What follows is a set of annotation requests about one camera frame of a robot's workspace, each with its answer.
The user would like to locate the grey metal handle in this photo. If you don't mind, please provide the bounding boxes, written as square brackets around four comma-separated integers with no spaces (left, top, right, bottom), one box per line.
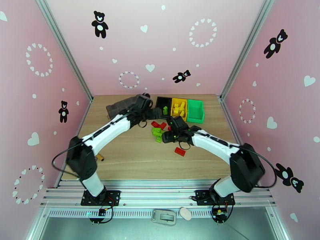
[151,208,178,227]

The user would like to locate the slotted metal grille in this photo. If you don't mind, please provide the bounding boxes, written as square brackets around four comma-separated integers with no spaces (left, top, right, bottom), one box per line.
[47,208,272,219]

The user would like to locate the dark compartment organizer case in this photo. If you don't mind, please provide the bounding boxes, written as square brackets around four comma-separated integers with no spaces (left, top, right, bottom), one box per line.
[106,94,142,122]

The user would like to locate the left arm base wiring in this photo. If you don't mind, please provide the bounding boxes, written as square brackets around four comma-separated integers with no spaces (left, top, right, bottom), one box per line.
[88,196,115,225]

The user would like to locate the beige oval pad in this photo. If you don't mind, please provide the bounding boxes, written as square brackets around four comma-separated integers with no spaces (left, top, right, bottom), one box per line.
[179,207,192,221]

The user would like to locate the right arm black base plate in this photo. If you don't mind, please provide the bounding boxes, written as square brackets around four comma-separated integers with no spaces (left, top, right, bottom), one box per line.
[195,190,236,206]

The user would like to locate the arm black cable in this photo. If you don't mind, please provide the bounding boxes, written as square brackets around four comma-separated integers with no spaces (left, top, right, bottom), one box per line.
[246,148,277,188]
[52,144,84,178]

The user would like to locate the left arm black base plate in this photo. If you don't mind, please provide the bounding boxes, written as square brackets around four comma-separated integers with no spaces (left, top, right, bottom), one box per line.
[80,190,121,206]

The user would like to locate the black bear wall sticker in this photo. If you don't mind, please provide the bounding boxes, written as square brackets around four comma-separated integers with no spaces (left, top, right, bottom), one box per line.
[264,28,288,59]
[274,163,294,186]
[172,70,191,84]
[58,100,70,123]
[91,11,109,38]
[290,177,305,194]

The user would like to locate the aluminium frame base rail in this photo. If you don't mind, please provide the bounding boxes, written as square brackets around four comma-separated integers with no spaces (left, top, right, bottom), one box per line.
[40,180,277,208]

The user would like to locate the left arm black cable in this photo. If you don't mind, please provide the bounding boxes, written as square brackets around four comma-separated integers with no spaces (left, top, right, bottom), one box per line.
[52,144,84,178]

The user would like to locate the right arm base wiring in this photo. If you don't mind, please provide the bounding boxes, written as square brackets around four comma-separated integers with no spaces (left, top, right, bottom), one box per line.
[211,200,235,225]

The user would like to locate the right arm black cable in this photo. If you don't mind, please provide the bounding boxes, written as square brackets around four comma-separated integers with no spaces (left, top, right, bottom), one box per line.
[246,148,277,188]

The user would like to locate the green storage bin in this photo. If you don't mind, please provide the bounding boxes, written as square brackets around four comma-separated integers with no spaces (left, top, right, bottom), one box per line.
[186,98,206,124]

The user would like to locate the aluminium frame post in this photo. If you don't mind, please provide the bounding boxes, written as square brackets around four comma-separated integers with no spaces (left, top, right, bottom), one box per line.
[34,0,94,104]
[219,0,276,101]

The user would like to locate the yellow storage bin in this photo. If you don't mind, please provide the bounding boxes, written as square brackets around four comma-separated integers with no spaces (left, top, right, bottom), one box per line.
[170,97,188,122]

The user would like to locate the black storage bin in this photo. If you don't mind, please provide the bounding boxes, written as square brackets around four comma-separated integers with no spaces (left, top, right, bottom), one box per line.
[155,96,174,120]

